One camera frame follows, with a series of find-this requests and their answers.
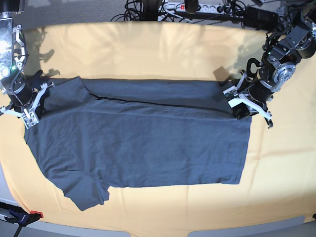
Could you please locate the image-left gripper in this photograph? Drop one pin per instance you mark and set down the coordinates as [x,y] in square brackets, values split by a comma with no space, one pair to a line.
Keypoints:
[37,79]

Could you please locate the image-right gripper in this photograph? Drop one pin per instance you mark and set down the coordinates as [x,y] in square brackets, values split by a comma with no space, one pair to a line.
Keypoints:
[254,96]

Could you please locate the grey blue T-shirt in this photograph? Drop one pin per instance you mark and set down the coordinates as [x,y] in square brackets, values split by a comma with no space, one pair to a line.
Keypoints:
[106,133]

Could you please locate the yellow table cloth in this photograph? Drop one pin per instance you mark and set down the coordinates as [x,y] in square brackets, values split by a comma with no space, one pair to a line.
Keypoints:
[279,178]

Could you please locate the black power adapter brick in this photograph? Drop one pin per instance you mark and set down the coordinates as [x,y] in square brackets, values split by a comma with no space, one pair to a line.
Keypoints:
[256,16]

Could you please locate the white power strip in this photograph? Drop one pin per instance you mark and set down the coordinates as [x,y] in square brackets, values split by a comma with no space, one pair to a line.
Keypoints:
[203,8]

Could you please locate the black centre stand post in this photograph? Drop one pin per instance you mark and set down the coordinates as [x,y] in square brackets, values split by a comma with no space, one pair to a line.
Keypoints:
[150,10]

